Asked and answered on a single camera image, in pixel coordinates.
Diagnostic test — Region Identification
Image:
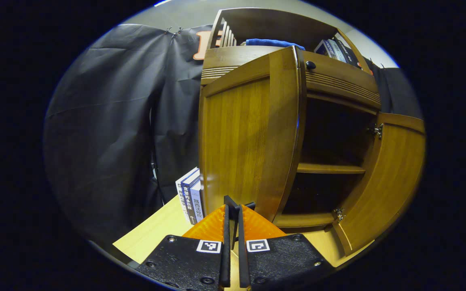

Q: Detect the blue folded towel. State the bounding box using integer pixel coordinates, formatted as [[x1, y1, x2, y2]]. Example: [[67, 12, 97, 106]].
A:
[[245, 38, 305, 51]]

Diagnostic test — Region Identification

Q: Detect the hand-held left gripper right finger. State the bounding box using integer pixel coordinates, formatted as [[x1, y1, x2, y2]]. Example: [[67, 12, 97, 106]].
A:
[[238, 204, 335, 291]]

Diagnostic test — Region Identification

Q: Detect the wooden ribbed drawer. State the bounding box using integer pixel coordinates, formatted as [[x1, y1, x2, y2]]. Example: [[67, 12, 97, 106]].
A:
[[201, 45, 381, 110]]

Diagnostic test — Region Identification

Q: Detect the wooden cabinet door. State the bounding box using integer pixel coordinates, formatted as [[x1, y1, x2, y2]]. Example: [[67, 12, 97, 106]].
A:
[[198, 46, 307, 223], [333, 112, 426, 257]]

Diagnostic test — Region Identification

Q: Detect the light blue cover book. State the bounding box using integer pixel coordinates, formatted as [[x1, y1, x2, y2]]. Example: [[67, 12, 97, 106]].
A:
[[191, 180, 205, 221]]

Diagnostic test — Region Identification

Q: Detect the black door handle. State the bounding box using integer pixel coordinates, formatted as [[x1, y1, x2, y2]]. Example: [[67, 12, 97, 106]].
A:
[[224, 195, 256, 243]]

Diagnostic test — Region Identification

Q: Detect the black spine book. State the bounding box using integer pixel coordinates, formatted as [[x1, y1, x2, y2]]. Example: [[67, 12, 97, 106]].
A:
[[334, 38, 373, 75]]

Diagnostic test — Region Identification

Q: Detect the black backdrop cloth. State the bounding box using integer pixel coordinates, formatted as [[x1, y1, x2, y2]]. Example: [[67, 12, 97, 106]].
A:
[[44, 23, 423, 243]]

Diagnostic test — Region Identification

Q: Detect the grey spine book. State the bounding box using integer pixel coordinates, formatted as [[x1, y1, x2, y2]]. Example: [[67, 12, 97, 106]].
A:
[[326, 39, 347, 63]]

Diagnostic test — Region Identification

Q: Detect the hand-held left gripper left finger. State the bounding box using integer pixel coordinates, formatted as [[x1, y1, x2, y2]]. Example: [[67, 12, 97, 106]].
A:
[[136, 204, 231, 291]]

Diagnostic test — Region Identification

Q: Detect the wooden double-door shoe cabinet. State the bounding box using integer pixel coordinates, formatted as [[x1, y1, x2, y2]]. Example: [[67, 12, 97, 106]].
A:
[[200, 7, 383, 229]]

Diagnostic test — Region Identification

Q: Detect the dark blue cover book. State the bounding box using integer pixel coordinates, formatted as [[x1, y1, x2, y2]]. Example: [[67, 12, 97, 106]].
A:
[[181, 170, 201, 226]]

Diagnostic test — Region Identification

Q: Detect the purple spine book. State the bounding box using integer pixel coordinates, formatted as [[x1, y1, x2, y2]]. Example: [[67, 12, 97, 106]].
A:
[[314, 40, 335, 59]]

